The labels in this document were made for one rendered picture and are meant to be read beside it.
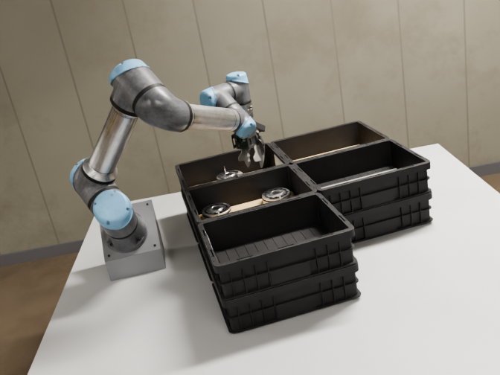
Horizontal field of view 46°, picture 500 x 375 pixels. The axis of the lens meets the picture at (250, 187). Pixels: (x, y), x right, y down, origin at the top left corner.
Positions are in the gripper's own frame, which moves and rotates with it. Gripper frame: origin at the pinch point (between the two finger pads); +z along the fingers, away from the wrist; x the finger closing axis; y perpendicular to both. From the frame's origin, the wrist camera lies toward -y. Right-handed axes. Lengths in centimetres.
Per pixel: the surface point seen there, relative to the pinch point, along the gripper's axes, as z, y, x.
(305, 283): 12, 53, 46
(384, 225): 18, 4, 51
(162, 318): 23, 68, 4
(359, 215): 11.7, 11.0, 45.1
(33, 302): 93, 8, -167
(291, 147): 3.8, -26.9, 0.4
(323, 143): 5.2, -37.0, 10.2
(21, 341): 93, 37, -141
